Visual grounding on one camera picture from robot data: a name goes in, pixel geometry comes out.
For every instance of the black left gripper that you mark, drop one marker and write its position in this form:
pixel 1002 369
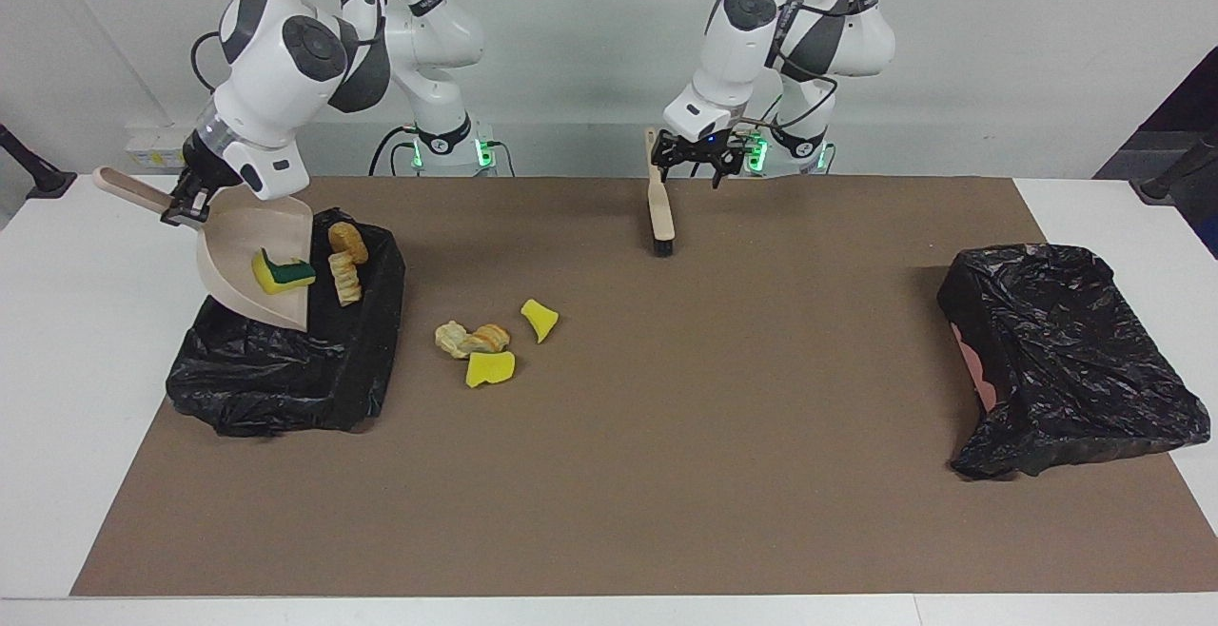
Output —
pixel 712 146

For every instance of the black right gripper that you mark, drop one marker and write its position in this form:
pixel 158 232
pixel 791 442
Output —
pixel 202 169

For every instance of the beige brush black bristles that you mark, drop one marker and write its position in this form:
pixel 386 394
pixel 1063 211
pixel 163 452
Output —
pixel 659 212

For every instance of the beige plastic dustpan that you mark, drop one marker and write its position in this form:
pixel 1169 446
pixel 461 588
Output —
pixel 228 264

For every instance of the yellow green sponge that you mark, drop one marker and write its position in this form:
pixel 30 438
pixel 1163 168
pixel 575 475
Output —
pixel 281 272

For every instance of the brown fried nugget piece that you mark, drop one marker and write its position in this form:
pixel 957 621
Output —
pixel 348 244

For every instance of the striped beige pastry piece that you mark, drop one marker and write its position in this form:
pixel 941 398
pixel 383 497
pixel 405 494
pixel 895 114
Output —
pixel 346 282

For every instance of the small yellow sponge piece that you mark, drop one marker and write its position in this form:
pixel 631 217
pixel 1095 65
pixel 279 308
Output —
pixel 540 320

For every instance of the orange striped pastry piece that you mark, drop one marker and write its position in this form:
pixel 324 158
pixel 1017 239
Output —
pixel 491 337

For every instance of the pale beige piece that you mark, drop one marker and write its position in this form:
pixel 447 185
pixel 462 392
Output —
pixel 451 339

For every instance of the large yellow sponge piece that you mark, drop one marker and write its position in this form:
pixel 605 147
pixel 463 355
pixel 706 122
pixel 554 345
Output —
pixel 490 370

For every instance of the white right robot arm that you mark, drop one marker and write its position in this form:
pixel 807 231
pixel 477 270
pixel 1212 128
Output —
pixel 285 55

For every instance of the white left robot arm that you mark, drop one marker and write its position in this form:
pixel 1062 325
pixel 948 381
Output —
pixel 733 46

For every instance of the black bag lined bin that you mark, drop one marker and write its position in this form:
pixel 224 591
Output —
pixel 314 369

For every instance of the pink plastic bin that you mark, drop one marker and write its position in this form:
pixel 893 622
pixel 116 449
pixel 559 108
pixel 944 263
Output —
pixel 975 369

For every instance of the black bin bag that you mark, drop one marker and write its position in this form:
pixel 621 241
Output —
pixel 1066 350

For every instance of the brown table mat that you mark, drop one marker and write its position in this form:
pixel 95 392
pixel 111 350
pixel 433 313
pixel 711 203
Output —
pixel 609 531

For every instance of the white wall power strip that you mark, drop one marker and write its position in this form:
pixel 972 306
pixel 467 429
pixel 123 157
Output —
pixel 152 150

